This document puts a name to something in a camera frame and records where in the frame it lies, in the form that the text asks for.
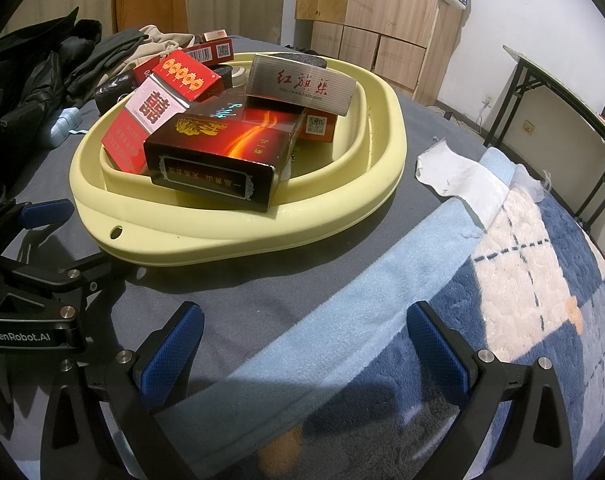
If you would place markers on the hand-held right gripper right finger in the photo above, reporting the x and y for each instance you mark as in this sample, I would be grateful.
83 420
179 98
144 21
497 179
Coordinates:
437 352

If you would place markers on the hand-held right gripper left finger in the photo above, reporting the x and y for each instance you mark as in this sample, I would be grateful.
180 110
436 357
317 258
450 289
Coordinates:
172 355

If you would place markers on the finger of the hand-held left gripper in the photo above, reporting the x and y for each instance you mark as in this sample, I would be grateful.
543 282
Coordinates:
77 272
47 212

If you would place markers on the red and white box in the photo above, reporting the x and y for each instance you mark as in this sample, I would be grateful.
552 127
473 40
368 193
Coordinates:
132 130

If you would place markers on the yellow plastic basin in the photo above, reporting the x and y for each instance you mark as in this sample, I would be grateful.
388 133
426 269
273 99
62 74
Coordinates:
232 240

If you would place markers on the dark red flame-print box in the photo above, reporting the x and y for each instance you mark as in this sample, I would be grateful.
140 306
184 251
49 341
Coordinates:
207 160

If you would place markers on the red box with gold dots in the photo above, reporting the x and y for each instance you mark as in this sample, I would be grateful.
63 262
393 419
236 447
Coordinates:
187 75

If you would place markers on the red box with barcode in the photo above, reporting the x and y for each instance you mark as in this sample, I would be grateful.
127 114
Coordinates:
202 52

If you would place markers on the orange-red box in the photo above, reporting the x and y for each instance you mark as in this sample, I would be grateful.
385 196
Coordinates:
317 127

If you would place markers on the silver box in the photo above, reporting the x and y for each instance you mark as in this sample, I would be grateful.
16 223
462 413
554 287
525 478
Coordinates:
302 85

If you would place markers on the light blue packet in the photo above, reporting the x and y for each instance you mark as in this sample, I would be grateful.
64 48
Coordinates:
65 125

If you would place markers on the blue checkered rug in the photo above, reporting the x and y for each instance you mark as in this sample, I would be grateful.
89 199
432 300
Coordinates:
532 310

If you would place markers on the black jacket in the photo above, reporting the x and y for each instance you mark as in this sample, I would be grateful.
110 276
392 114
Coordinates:
27 85

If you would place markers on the black box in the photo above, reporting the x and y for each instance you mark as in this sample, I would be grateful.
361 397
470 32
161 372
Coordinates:
113 94

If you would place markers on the grey-green garment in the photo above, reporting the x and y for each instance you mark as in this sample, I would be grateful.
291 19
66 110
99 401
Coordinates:
107 55

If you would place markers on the white cloth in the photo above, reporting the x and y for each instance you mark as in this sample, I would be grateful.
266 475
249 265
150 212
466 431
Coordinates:
457 175

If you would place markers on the beige garment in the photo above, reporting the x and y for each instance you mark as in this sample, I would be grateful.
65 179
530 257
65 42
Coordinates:
167 40

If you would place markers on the small pink box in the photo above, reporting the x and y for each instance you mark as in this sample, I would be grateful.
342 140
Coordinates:
215 35

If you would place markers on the black folding table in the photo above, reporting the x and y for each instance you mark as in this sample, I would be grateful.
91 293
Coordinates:
547 72

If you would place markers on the wooden wardrobe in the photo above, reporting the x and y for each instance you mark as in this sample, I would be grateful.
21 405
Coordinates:
397 0

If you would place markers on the wall socket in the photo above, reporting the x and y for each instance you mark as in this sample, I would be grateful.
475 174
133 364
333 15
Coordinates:
529 127

